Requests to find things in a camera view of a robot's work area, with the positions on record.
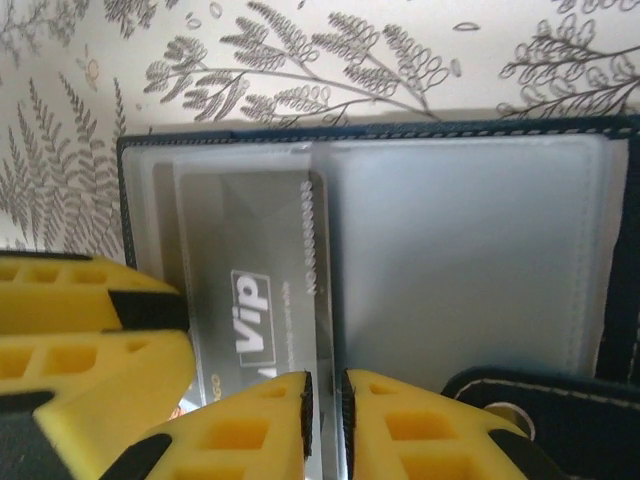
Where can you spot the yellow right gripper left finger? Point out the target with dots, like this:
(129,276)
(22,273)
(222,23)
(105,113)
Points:
(190,450)

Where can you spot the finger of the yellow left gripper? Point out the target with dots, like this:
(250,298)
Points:
(125,380)
(60,310)

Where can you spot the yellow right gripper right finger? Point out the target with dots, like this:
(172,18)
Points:
(365,425)

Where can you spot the grey VIP card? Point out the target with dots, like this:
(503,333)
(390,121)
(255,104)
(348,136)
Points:
(240,240)

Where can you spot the navy blue leather card holder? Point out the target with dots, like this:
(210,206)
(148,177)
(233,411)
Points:
(450,250)

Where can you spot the floral patterned table cover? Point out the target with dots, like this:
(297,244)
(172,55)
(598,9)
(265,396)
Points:
(350,60)

